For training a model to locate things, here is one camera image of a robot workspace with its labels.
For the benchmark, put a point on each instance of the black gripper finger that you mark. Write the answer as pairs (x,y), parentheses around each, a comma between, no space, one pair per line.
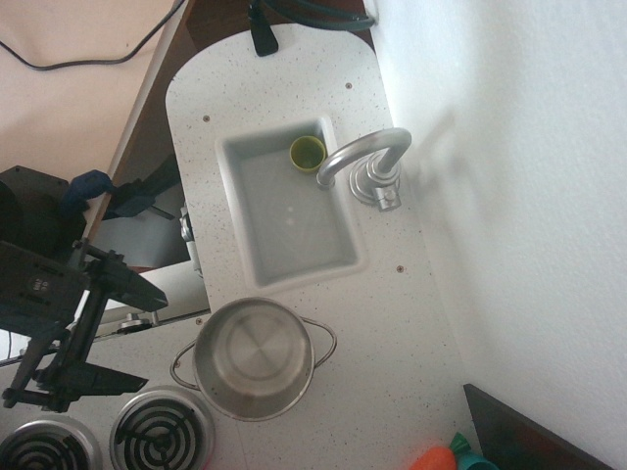
(122,285)
(94,380)

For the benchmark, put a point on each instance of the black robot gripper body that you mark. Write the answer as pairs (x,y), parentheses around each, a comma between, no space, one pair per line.
(59,307)

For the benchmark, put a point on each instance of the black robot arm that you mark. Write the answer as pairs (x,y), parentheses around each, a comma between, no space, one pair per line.
(30,217)

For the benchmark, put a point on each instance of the stainless steel pot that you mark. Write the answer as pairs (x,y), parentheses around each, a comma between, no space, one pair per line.
(254,359)

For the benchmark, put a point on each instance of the silver stove knob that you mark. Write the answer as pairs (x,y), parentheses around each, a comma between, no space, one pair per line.
(136,322)

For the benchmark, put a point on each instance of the left stove burner coil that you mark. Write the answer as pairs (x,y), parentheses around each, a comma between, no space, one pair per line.
(51,443)

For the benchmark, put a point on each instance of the stove burner coil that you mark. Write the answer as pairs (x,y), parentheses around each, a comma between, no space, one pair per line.
(51,443)
(165,427)

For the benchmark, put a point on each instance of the blue cloth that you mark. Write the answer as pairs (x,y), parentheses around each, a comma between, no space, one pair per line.
(128,200)

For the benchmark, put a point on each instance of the right stove burner coil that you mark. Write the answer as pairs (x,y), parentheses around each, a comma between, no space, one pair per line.
(165,427)

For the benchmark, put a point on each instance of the grey toy sink basin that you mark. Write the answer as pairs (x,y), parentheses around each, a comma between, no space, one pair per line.
(289,231)

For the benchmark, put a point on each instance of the green plastic cup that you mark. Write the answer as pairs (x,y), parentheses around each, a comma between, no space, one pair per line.
(307,154)

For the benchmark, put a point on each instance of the silver toy faucet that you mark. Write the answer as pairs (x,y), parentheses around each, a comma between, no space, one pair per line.
(375,173)

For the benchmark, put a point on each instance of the black clamp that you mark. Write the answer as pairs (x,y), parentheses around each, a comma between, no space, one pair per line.
(264,40)

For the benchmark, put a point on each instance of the orange toy carrot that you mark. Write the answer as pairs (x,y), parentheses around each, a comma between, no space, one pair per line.
(436,458)

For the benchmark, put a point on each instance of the teal plastic toy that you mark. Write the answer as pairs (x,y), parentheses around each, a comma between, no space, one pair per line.
(465,458)

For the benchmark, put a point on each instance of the silver cabinet handle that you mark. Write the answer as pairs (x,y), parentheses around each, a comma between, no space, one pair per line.
(188,237)

